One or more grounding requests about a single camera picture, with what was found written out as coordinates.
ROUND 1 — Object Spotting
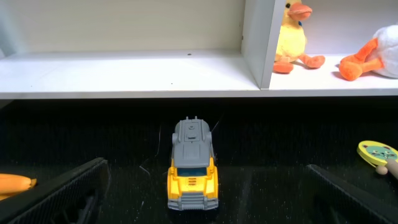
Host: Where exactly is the yellow rubber duck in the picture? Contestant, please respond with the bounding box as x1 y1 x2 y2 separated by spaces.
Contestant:
0 173 37 202

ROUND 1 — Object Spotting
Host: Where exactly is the grey and yellow toy truck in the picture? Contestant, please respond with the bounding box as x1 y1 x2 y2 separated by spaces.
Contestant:
167 116 220 212

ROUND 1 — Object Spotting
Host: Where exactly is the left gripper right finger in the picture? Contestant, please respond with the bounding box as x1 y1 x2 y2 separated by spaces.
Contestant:
306 164 398 224

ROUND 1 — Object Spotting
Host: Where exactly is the yellow plush duck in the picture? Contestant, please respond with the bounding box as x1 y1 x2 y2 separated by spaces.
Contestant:
272 0 326 75

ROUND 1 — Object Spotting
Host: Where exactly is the white plush duck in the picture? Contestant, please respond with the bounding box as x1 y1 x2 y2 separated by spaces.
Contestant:
338 24 398 82

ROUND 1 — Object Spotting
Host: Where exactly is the yellow wooden rattle drum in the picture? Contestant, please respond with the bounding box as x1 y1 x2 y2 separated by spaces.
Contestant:
356 140 398 180

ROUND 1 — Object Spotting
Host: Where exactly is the white shelf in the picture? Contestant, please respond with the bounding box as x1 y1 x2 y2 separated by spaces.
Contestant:
0 0 398 100

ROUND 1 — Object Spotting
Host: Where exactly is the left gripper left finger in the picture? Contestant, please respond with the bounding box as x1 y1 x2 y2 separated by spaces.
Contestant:
0 157 111 224

